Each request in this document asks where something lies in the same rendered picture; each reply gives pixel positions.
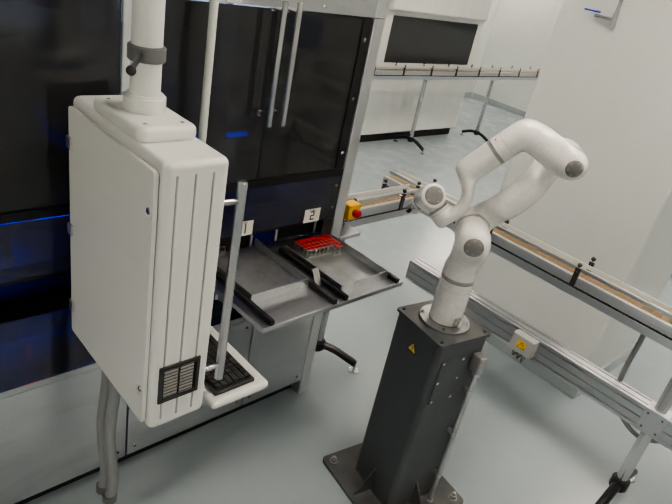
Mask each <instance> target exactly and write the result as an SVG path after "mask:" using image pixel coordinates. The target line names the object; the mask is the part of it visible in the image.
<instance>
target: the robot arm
mask: <svg viewBox="0 0 672 504"><path fill-rule="evenodd" d="M521 152H526V153H528V154H529V155H531V156H532V157H533V158H534V159H535V160H534V161H533V162H532V163H531V165H530V166H529V167H528V168H527V169H526V171H525V172H524V173H523V174H522V175H521V176H520V177H518V178H517V179H516V180H515V181H513V182H512V183H511V184H510V185H509V186H507V187H506V188H505V189H504V190H502V191H501V192H499V193H498V194H496V195H494V196H493V197H491V198H489V199H487V200H485V201H482V202H480V203H478V204H476V205H474V206H472V207H470V205H471V203H472V200H473V196H474V190H475V185H476V183H477V181H478V180H480V179H481V178H482V177H484V176H486V175H487V174H489V173H490V172H492V171H493V170H495V169H496V168H498V167H499V166H501V165H502V164H504V163H505V162H507V161H508V160H510V159H511V158H513V157H514V156H516V155H517V154H519V153H521ZM588 165H589V162H588V158H587V156H586V154H585V153H584V152H583V150H582V149H581V148H580V147H579V145H578V144H577V143H576V142H574V141H573V140H571V139H568V138H562V137H561V136H560V135H559V134H557V133H556V132H555V131H554V130H552V129H551V128H549V127H548V126H546V125H545V124H543V123H541V122H539V121H536V120H533V119H522V120H519V121H517V122H515V123H513V124H511V125H510V126H509V127H507V128H506V129H504V130H503V131H501V132H500V133H498V134H497V135H496V136H494V137H493V138H491V139H490V140H488V141H487V142H485V143H484V144H483V145H481V146H480V147H478V148H477V149H476V150H474V151H473V152H471V153H470V154H469V155H467V156H466V157H464V158H463V159H462V160H460V161H459V162H458V163H457V164H456V167H455V169H456V173H457V176H458V178H459V181H460V184H461V190H462V194H461V198H460V200H459V202H458V203H457V204H456V205H454V206H453V207H451V206H450V205H449V204H448V203H447V201H446V192H445V189H444V188H443V187H442V186H441V185H439V184H436V183H431V184H428V185H426V186H423V187H421V188H419V189H417V190H416V191H415V193H414V195H413V199H412V200H411V201H410V202H409V204H408V205H407V207H408V209H407V210H406V212H407V213H409V212H411V211H412V213H413V214H417V213H419V212H421V211H422V210H423V211H426V213H427V214H428V215H429V216H430V218H431V219H432V221H433V222H434V223H435V225H436V226H437V227H439V228H444V227H446V226H448V225H450V224H451V223H453V222H454V221H455V225H454V236H455V239H454V244H453V248H452V250H451V253H450V255H449V257H448V258H447V259H446V261H445V264H444V267H443V270H442V273H441V276H440V280H439V283H438V286H437V289H436V292H435V296H434V299H433V302H432V304H428V305H425V306H423V307H422V308H421V310H420V312H419V317H420V319H421V321H422V322H423V323H424V324H425V325H426V326H427V327H429V328H431V329H432V330H434V331H436V332H439V333H442V334H446V335H462V334H464V333H466V332H467V331H468V329H469V327H470V323H469V320H468V319H467V318H466V316H465V315H464V311H465V308H466V305H467V303H468V300H469V297H470V294H471V291H472V288H473V285H474V282H475V279H476V276H477V273H478V271H479V269H480V268H481V267H482V265H483V264H484V263H485V261H486V259H487V257H488V255H489V252H490V248H491V234H490V231H491V230H492V229H493V228H495V227H496V226H497V225H499V224H501V223H503V222H505V221H507V220H510V219H512V218H514V217H516V216H518V215H520V214H521V213H523V212H524V211H525V210H527V209H528V208H529V207H531V206H532V205H533V204H535V203H536V202H537V201H538V200H540V199H541V198H542V197H543V195H544V194H545V193H546V192H547V190H548V189H549V188H550V186H551V185H552V184H553V182H554V181H555V180H556V178H557V177H560V178H562V179H565V180H569V181H573V180H577V179H580V178H581V177H583V176H584V175H585V173H586V172H587V169H588ZM469 207H470V208H469Z"/></svg>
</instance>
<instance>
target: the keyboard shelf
mask: <svg viewBox="0 0 672 504"><path fill-rule="evenodd" d="M210 334H211V335H212V336H213V337H214V338H215V339H216V340H217V341H218V340H219V333H218V332H217V331H216V330H215V329H214V328H213V327H212V326H210ZM227 351H228V352H229V353H230V354H231V355H232V356H233V357H234V358H235V359H236V360H237V361H238V362H239V363H240V364H241V365H242V366H243V367H244V368H245V369H246V370H247V371H248V372H249V373H250V374H251V375H252V376H253V377H254V381H253V382H250V383H248V384H245V385H243V386H240V387H238V388H235V389H233V390H230V391H228V392H225V393H223V394H220V395H217V396H214V395H213V394H212V393H211V391H210V390H209V389H208V388H207V387H206V386H205V385H204V389H203V399H204V400H205V401H206V402H207V404H208V405H209V406H210V407H211V408H213V409H216V408H219V407H221V406H224V405H226V404H229V403H231V402H233V401H236V400H238V399H241V398H243V397H245V396H248V395H250V394H253V393H255V392H258V391H260V390H262V389H265V388H267V387H268V382H267V380H266V379H265V378H264V377H263V376H262V375H260V374H259V373H258V372H257V371H256V370H255V369H254V368H253V367H252V366H251V365H250V364H249V363H248V362H247V361H246V360H245V359H244V358H243V357H242V356H241V355H240V354H239V353H238V352H237V351H236V350H235V349H234V348H233V347H232V346H231V345H230V344H229V343H228V342H227Z"/></svg>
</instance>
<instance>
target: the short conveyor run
mask: <svg viewBox="0 0 672 504"><path fill-rule="evenodd" d="M384 182H385V183H384V184H383V186H382V189H377V190H371V191H365V192H360V193H354V194H348V198H352V199H353V200H355V201H357V202H359V203H360V204H361V209H360V211H361V213H362V215H361V217H360V218H358V219H353V220H349V221H347V220H345V223H346V224H348V225H350V226H351V227H356V226H360V225H364V224H369V223H373V222H378V221H382V220H386V219H391V218H395V217H400V216H404V215H408V214H413V213H412V211H411V212H409V213H407V212H406V210H407V209H408V207H407V205H408V204H409V202H410V201H411V200H412V199H413V195H414V194H412V193H415V191H416V190H417V189H418V188H417V189H411V190H407V189H405V188H409V185H410V184H406V185H400V186H394V187H387V182H388V180H387V179H384ZM348 198H347V199H348Z"/></svg>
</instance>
